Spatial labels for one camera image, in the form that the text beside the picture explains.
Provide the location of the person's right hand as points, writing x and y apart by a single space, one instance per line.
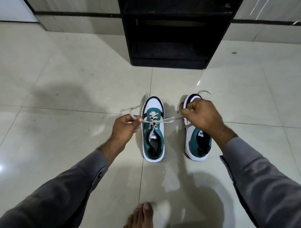
207 117

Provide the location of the person's left hand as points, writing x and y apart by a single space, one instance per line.
123 131

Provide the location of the person's left thumb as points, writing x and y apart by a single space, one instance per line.
134 118

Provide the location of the person's right fingers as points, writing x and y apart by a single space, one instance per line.
189 112

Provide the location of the white shoelace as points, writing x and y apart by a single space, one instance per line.
205 91
169 119

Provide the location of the person's right forearm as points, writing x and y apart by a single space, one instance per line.
263 178

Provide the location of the person's left forearm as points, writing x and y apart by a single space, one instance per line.
61 195

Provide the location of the teal white black sneaker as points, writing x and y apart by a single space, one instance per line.
154 145
197 143

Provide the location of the black wooden shelf unit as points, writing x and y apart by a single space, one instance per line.
171 35

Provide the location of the person's bare foot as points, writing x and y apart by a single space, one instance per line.
140 217

